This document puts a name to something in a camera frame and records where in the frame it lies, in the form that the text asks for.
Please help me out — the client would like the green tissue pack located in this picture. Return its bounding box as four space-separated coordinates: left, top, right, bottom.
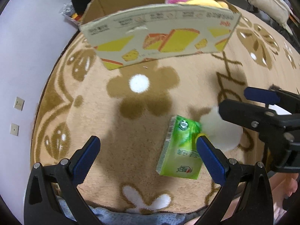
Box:
156 115 202 180

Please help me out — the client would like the yellow round plush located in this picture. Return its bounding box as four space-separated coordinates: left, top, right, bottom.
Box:
179 0 229 9

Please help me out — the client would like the white fluffy chick plush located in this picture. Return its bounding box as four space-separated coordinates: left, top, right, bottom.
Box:
200 106 243 152

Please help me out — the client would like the person right hand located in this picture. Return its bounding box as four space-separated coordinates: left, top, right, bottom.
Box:
269 173 299 224

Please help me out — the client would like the brown flower pattern carpet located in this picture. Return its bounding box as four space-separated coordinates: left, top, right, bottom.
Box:
31 10 299 214

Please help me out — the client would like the open cardboard box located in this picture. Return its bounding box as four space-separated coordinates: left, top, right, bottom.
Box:
80 0 241 70

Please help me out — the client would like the plastic bag of toys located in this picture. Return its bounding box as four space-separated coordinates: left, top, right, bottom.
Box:
59 2 81 26

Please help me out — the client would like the wall socket plate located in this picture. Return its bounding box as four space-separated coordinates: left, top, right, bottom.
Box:
10 123 19 136

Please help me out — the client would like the wall power outlet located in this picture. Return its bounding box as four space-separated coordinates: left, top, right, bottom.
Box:
14 97 25 111

